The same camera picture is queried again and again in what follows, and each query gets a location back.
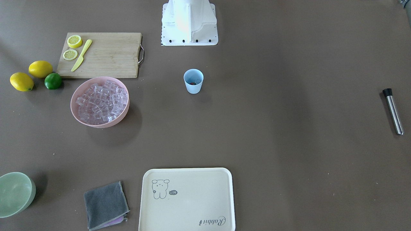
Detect steel muddler black tip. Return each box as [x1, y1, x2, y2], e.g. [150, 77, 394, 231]
[382, 88, 404, 135]

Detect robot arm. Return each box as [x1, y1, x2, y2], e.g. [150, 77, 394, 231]
[399, 0, 411, 18]

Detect light blue cup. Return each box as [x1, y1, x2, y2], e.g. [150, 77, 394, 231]
[183, 69, 204, 94]

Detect pile of clear ice cubes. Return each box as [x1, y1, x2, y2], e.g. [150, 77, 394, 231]
[76, 80, 128, 125]

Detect cream rabbit tray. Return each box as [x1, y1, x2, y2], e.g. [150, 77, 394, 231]
[138, 167, 236, 231]

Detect bamboo cutting board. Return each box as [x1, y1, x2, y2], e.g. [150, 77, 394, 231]
[55, 32, 144, 79]

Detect pink bowl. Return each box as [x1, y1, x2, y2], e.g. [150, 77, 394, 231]
[70, 76, 130, 128]

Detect grey folded cloth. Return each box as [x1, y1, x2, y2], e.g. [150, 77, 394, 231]
[84, 181, 130, 231]

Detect yellow plastic knife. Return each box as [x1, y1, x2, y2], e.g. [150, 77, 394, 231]
[71, 39, 92, 72]

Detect lemon slice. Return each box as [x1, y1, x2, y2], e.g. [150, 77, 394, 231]
[62, 49, 78, 61]

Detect lemon half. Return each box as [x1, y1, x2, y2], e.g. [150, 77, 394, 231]
[66, 35, 83, 48]

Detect green lime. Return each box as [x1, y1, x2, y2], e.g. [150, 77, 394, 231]
[44, 73, 63, 90]

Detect yellow lemon inner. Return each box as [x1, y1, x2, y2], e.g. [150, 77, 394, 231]
[28, 60, 53, 78]

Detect yellow lemon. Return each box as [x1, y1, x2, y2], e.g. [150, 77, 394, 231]
[28, 60, 53, 78]
[9, 72, 35, 92]

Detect yellow lemon outer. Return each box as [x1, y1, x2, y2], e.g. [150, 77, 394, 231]
[9, 72, 35, 92]

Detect green bowl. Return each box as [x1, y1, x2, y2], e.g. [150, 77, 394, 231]
[0, 172, 36, 218]

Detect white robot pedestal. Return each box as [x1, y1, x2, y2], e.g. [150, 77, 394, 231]
[161, 0, 219, 46]

